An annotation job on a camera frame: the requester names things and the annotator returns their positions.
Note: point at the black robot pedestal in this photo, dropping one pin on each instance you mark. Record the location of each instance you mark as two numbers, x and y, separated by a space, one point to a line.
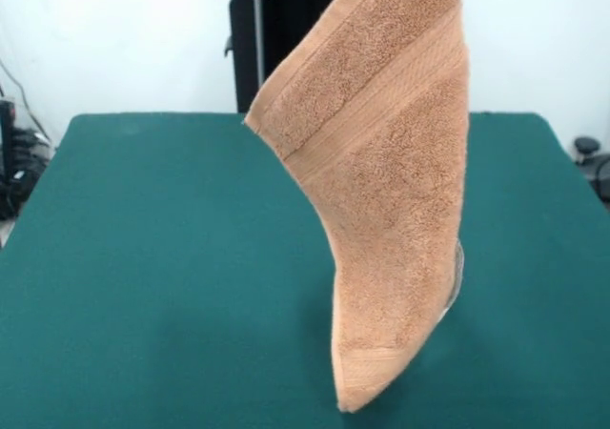
276 28

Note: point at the tan terry cloth towel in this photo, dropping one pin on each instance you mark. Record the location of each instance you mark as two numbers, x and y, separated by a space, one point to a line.
391 186

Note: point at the dark green table cloth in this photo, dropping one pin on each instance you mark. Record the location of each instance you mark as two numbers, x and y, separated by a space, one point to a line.
143 257

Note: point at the grey wheeled floor base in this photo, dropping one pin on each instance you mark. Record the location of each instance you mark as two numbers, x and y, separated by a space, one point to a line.
587 145

